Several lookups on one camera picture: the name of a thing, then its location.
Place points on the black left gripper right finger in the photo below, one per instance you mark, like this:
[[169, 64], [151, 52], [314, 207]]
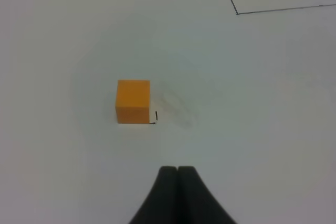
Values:
[[195, 203]]

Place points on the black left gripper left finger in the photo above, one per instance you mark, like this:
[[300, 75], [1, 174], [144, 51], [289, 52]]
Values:
[[159, 205]]

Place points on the orange cube block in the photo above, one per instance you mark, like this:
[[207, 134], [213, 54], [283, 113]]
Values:
[[132, 103]]

